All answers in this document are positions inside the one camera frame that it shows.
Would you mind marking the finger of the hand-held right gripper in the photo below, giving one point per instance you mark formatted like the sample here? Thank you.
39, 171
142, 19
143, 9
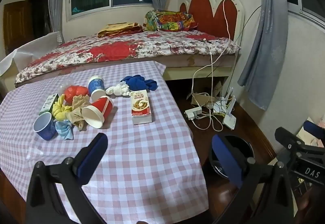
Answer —
314, 129
288, 139

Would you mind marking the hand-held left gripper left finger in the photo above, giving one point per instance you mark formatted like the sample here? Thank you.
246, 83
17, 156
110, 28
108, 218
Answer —
92, 158

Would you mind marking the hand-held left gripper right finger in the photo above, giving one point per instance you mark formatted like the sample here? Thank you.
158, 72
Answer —
228, 160

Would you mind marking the black round trash bin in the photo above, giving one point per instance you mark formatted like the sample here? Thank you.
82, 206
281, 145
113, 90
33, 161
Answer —
241, 146

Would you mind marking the beige cloth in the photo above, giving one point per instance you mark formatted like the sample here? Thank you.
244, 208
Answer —
78, 102

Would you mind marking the red plastic bag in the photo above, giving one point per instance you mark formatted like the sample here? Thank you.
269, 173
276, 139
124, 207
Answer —
73, 91

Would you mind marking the clear plastic bag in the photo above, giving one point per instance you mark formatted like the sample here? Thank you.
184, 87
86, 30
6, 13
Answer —
66, 83

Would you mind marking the pale box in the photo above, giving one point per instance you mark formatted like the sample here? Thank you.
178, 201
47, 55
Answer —
308, 137

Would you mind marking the white router with antennas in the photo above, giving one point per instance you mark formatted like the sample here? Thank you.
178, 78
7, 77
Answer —
229, 121

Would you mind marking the light blue crumpled cloth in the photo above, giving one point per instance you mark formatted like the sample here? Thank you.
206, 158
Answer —
64, 130

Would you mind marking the pink checkered tablecloth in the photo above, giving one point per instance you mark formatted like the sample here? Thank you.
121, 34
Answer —
142, 150

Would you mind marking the red paper cup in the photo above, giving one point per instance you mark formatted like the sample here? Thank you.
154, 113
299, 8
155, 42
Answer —
102, 107

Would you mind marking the white modem box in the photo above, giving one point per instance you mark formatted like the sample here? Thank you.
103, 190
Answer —
219, 106

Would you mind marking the yellow crumpled cloth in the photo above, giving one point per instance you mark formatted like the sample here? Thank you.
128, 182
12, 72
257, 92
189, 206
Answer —
59, 109

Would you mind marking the white power strip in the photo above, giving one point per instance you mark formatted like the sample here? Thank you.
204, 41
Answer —
193, 113

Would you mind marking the open cardboard box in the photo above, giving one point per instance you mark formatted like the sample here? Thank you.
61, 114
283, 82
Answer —
200, 99

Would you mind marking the red white carton box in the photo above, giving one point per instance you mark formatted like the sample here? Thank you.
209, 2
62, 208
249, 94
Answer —
141, 107

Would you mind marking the green white small box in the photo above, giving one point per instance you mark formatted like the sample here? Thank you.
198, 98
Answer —
47, 104

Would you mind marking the white crumpled cloth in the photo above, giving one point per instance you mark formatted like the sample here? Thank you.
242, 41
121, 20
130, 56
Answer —
118, 89

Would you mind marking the grey tied curtain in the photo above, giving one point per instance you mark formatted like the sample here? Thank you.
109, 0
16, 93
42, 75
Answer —
266, 48

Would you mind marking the bed with floral sheet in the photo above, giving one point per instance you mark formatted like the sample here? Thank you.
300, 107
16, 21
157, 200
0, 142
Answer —
114, 48

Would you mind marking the white plastic sheet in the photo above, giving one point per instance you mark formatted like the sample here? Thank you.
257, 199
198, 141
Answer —
30, 48

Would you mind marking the yellow folded blanket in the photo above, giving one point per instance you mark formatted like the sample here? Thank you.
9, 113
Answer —
119, 29

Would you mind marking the colourful patterned pillow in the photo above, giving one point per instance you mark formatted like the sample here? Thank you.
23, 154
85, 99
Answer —
170, 20

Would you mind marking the red heart headboard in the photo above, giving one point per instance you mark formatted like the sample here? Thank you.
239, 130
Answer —
203, 10

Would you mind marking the brown wooden door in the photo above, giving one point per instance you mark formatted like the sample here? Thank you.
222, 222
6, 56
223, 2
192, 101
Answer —
15, 23

